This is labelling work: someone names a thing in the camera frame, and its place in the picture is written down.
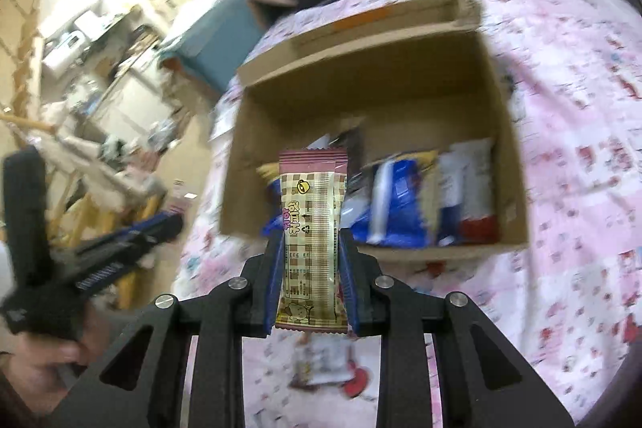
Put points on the dark blue snack bag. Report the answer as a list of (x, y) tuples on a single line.
[(392, 217)]

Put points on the person's left hand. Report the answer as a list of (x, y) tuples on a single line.
[(31, 370)]

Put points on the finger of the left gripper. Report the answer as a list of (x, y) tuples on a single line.
[(160, 228)]

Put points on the red silver snack bar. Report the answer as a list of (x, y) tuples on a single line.
[(321, 359)]

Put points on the yellow wooden chair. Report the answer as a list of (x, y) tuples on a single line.
[(85, 220)]

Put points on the red white snack bar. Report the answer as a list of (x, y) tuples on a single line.
[(479, 222)]

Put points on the pink cartoon bed sheet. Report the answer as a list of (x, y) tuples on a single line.
[(571, 302)]

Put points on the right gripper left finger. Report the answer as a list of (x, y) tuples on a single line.
[(179, 353)]

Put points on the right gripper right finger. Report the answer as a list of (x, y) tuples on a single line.
[(484, 381)]

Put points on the teal bed side cushion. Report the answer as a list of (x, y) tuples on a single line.
[(213, 47)]

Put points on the dark chocolate cake pack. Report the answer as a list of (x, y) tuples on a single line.
[(352, 141)]

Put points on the open cardboard box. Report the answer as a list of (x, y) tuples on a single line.
[(413, 76)]

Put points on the blue white snack bar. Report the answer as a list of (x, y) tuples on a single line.
[(451, 198)]

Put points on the yellow blue snack bag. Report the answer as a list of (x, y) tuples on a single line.
[(270, 174)]

